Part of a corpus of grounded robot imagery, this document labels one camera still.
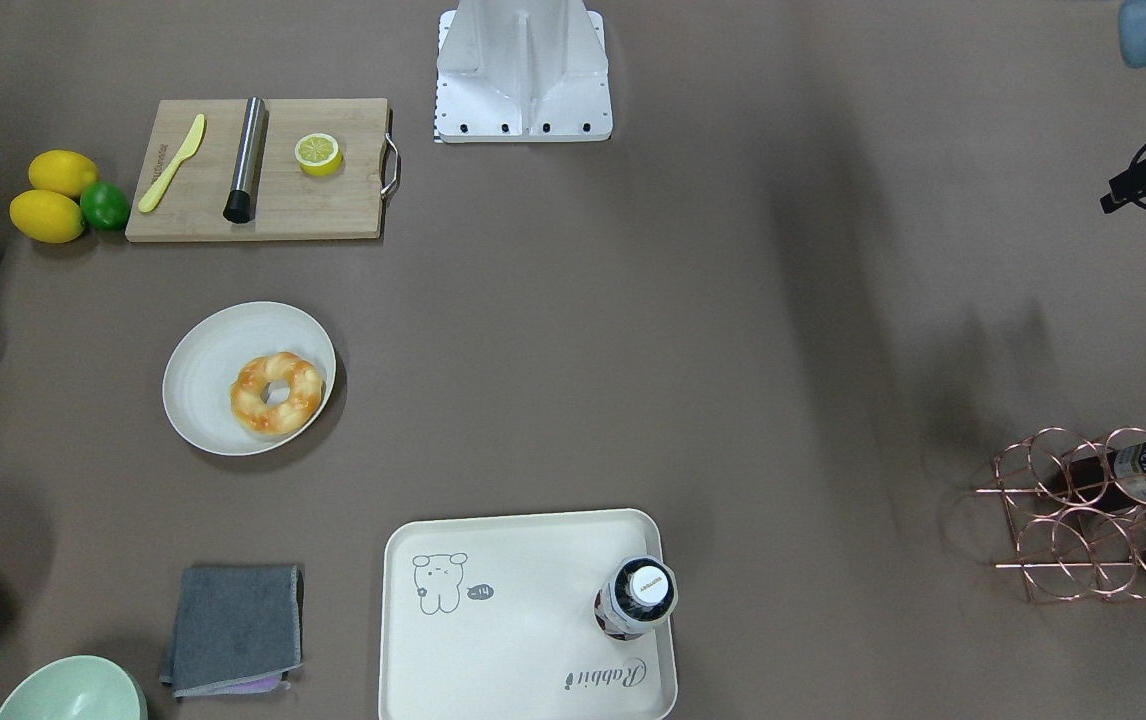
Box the bottle in wire rack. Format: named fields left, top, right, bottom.
left=1047, top=441, right=1146, bottom=512

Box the green lime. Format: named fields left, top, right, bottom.
left=78, top=181, right=131, bottom=230

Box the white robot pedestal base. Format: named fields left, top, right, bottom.
left=433, top=1, right=614, bottom=143

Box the white round plate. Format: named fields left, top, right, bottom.
left=162, top=302, right=337, bottom=456

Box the yellow lemon upper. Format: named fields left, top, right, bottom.
left=26, top=149, right=99, bottom=199

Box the half lemon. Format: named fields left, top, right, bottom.
left=293, top=132, right=344, bottom=177

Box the bamboo cutting board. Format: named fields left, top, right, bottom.
left=125, top=97, right=399, bottom=243

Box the yellow plastic knife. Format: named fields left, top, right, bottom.
left=138, top=114, right=207, bottom=214

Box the yellow lemon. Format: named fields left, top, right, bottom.
left=9, top=190, right=87, bottom=243
left=26, top=149, right=99, bottom=199

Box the grey folded cloth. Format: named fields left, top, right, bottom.
left=160, top=565, right=303, bottom=701

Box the cream rabbit tray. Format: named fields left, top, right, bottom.
left=378, top=509, right=678, bottom=719

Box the steel cylinder muddler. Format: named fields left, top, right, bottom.
left=223, top=96, right=270, bottom=224

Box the tea bottle on tray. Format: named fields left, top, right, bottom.
left=592, top=555, right=678, bottom=641

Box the glazed donut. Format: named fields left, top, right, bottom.
left=229, top=351, right=323, bottom=436

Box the mint green bowl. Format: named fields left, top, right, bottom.
left=0, top=655, right=148, bottom=719

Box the copper wire bottle rack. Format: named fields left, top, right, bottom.
left=976, top=426, right=1146, bottom=603

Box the yellow lemon lower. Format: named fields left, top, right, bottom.
left=9, top=190, right=87, bottom=243

